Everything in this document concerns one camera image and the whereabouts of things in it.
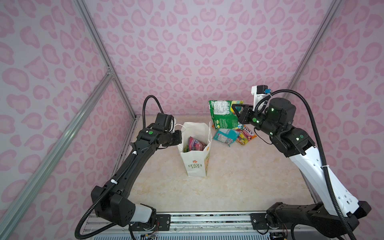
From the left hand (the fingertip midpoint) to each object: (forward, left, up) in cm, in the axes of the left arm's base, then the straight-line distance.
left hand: (182, 136), depth 77 cm
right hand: (-1, -23, +22) cm, 32 cm away
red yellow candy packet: (+16, -42, -22) cm, 50 cm away
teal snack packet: (+15, -29, -21) cm, 39 cm away
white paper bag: (-10, -7, -9) cm, 16 cm away
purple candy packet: (+3, -7, -13) cm, 15 cm away
